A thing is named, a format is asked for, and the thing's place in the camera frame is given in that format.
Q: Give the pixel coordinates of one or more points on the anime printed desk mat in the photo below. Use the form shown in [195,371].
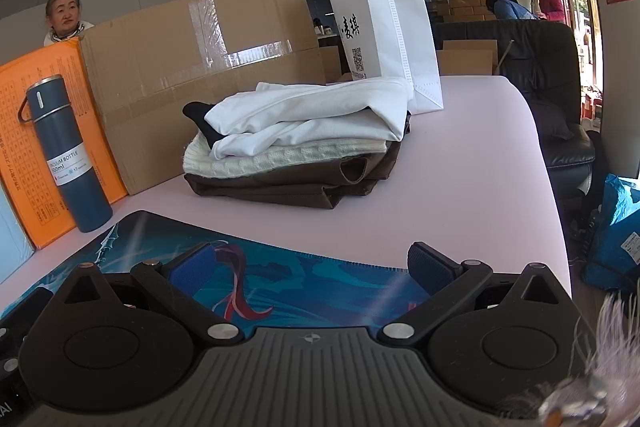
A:
[254,284]

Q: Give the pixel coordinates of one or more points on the stacked cardboard boxes far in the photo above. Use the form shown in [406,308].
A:
[461,11]

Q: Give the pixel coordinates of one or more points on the white garment with black cuffs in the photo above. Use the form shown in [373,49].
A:
[248,123]

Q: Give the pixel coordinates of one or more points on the black office chair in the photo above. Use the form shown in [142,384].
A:
[540,59]

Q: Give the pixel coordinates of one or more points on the light blue tissue carton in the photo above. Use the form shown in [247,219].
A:
[15,246]

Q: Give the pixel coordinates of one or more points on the cream knitted sweater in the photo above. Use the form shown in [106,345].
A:
[198,161]

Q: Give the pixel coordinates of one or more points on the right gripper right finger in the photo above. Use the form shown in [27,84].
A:
[451,287]

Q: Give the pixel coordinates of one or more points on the person in blue jacket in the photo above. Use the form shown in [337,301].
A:
[509,10]

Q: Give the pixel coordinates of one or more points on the brown cardboard box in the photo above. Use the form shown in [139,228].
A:
[145,66]

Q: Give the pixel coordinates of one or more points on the orange cardboard box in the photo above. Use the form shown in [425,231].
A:
[24,170]

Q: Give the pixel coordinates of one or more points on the dark blue vacuum bottle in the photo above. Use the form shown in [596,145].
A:
[47,108]

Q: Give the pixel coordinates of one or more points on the white paper shopping bag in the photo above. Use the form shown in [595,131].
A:
[392,39]

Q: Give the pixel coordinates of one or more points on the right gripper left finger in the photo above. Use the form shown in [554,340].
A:
[172,289]

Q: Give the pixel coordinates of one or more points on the blue plastic parcel bag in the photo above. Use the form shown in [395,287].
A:
[613,258]

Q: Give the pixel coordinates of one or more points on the woman behind boxes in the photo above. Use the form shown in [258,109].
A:
[64,21]

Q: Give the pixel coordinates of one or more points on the person in red jacket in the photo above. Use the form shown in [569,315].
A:
[552,10]

